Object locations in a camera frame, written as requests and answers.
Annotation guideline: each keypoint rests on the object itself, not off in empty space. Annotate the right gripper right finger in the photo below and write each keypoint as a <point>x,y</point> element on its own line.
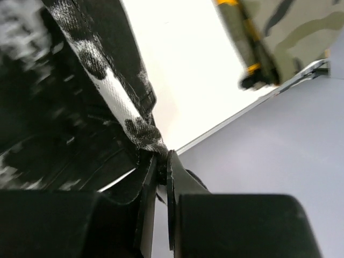
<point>203,224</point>

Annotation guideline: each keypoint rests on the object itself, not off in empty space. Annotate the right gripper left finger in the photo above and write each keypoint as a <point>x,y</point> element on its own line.
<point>113,223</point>

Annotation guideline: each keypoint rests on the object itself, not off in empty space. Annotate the black white tie-dye trousers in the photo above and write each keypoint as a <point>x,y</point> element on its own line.
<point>76,100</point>

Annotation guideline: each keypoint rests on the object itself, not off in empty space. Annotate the folded camouflage trousers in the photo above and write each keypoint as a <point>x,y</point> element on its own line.
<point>279,39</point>

